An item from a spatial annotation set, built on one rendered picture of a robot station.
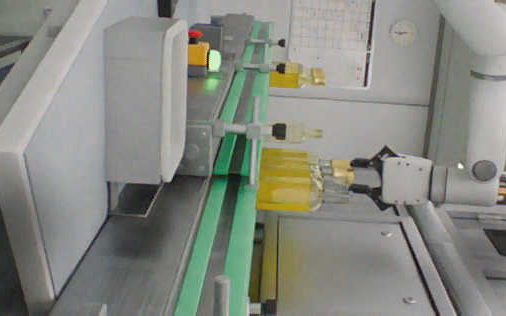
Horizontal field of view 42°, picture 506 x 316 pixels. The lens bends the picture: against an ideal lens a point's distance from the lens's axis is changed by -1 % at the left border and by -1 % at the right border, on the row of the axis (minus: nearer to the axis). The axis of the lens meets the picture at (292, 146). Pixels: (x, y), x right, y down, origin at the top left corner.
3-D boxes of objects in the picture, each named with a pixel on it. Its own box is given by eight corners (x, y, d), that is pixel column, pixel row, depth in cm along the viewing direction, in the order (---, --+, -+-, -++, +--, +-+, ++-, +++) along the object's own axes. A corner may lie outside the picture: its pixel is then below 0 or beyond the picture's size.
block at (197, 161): (170, 176, 115) (210, 179, 115) (171, 124, 112) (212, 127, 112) (173, 170, 118) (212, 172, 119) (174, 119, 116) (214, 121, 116)
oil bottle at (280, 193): (211, 207, 127) (323, 214, 127) (212, 179, 125) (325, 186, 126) (214, 197, 132) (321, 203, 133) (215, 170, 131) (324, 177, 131)
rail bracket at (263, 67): (233, 72, 170) (285, 75, 170) (234, 43, 168) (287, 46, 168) (234, 69, 174) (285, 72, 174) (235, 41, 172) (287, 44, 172)
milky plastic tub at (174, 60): (108, 184, 95) (168, 188, 96) (106, 28, 89) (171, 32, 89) (134, 148, 112) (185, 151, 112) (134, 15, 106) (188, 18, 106)
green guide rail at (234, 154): (213, 174, 120) (257, 177, 120) (213, 169, 120) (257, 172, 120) (254, 39, 287) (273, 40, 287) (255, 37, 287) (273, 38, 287)
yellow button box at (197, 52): (172, 75, 151) (205, 77, 152) (173, 42, 149) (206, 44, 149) (177, 69, 158) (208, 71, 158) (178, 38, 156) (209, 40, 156)
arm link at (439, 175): (444, 202, 142) (431, 200, 142) (448, 162, 139) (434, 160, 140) (443, 214, 135) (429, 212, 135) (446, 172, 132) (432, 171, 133)
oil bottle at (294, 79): (245, 85, 233) (325, 91, 234) (245, 69, 232) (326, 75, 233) (246, 82, 239) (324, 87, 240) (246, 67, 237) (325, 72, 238)
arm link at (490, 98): (470, 62, 130) (461, 160, 138) (469, 81, 119) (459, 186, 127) (514, 65, 128) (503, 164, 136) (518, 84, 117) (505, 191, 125)
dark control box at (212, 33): (189, 55, 178) (220, 57, 178) (190, 26, 175) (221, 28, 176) (193, 51, 186) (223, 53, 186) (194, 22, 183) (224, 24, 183)
